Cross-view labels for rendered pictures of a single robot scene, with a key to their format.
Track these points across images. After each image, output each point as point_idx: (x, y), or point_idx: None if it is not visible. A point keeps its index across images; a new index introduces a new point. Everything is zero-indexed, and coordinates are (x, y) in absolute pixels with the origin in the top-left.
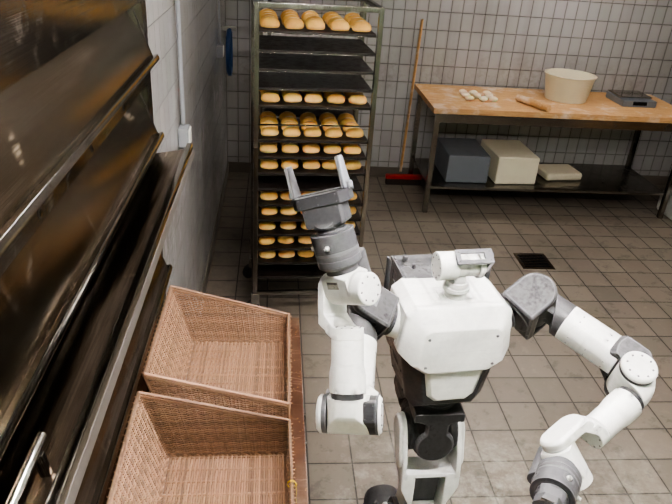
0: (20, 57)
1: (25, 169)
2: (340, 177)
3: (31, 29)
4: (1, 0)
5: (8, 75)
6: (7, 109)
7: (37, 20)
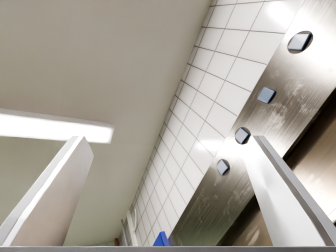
0: (286, 130)
1: (326, 197)
2: (64, 222)
3: (290, 104)
4: (254, 126)
5: (279, 150)
6: (307, 158)
7: (294, 92)
